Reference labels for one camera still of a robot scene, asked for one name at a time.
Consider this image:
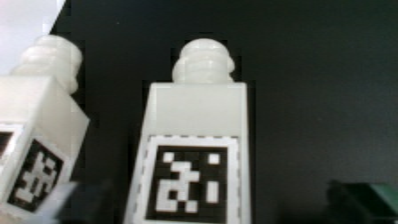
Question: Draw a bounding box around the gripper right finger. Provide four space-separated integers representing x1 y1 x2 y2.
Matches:
326 181 398 224

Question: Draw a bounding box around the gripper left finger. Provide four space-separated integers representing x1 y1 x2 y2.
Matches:
29 182 115 224

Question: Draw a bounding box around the white table leg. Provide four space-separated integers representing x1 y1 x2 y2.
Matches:
123 39 251 224
0 35 90 224

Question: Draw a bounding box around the white marker sheet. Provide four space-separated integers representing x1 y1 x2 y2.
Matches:
0 0 67 75

